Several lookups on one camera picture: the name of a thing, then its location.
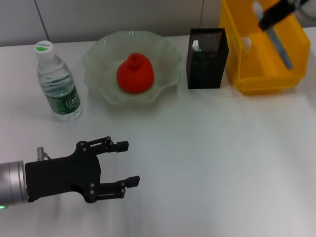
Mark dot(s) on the mint green utility knife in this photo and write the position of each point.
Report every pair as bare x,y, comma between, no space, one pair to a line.
195,45

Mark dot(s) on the grey marker pen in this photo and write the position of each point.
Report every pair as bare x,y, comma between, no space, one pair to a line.
280,47

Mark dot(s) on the black mesh pen holder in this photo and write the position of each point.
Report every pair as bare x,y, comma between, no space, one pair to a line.
207,71

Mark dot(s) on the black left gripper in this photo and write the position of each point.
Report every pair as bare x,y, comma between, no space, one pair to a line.
64,174

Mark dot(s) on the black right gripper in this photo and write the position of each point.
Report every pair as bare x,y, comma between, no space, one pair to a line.
291,6

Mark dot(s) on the clear green-label water bottle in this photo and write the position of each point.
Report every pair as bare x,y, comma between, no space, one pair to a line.
61,98

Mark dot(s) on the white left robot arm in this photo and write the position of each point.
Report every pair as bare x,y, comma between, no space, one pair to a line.
12,182

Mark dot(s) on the yellow plastic bin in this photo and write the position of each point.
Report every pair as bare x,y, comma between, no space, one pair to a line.
261,71

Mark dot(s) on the translucent wavy fruit plate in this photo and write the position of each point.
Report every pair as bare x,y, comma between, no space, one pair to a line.
103,96

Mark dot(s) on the white paper ball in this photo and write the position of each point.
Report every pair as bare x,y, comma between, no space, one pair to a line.
247,44

